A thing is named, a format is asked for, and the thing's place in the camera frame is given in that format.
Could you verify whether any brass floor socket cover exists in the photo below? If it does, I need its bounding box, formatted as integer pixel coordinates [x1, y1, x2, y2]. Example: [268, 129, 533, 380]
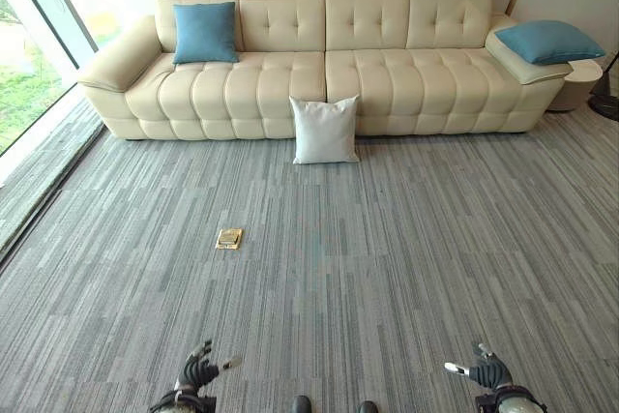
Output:
[214, 227, 244, 251]

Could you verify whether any blue square cushion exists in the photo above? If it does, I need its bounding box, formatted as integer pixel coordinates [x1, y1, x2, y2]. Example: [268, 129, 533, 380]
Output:
[493, 19, 607, 66]
[172, 1, 240, 65]

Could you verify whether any round beige side table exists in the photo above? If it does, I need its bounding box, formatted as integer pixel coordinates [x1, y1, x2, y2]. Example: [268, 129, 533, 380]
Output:
[548, 59, 604, 112]

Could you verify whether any grey window frame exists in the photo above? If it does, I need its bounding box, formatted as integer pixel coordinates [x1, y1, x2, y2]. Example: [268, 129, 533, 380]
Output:
[0, 0, 100, 158]

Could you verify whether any cream leather tufted sofa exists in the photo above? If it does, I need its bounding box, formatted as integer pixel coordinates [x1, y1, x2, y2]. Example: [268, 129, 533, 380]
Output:
[76, 0, 574, 142]

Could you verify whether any black floor lamp base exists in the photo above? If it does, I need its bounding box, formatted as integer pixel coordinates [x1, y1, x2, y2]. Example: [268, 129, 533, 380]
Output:
[587, 49, 619, 123]

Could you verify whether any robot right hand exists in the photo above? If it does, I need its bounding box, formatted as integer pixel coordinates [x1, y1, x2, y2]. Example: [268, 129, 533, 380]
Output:
[444, 341, 513, 391]

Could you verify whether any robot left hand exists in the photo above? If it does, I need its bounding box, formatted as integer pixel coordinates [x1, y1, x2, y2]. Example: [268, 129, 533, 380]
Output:
[175, 339, 244, 395]

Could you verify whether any white square cushion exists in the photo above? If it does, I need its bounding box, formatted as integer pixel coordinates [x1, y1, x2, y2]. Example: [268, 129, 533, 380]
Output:
[288, 94, 361, 165]

